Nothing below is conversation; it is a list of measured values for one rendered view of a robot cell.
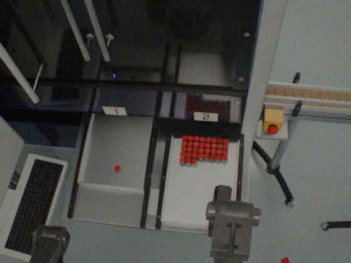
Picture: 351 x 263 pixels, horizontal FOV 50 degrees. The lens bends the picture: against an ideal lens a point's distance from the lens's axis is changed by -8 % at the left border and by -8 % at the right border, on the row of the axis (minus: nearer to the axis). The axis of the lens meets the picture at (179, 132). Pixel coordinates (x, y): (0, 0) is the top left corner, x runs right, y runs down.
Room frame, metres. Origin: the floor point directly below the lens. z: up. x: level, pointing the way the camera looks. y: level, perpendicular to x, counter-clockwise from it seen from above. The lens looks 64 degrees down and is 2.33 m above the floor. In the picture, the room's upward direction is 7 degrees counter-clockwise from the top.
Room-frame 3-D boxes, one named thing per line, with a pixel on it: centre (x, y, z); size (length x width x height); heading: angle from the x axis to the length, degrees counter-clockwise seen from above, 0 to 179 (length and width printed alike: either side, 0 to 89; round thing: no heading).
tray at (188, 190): (0.47, -0.06, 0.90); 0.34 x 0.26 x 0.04; 167
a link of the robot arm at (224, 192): (0.33, -0.10, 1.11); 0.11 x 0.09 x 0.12; 164
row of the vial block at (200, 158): (0.56, -0.08, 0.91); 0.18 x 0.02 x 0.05; 77
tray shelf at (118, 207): (0.55, 0.10, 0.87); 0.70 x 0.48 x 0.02; 77
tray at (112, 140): (0.66, 0.25, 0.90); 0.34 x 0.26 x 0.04; 167
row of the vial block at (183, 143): (0.60, -0.09, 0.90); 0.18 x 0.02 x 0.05; 77
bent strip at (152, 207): (0.44, 0.12, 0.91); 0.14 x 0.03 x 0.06; 167
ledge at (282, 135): (0.68, -0.38, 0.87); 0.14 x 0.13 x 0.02; 167
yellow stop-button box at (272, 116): (0.65, -0.35, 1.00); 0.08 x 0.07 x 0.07; 167
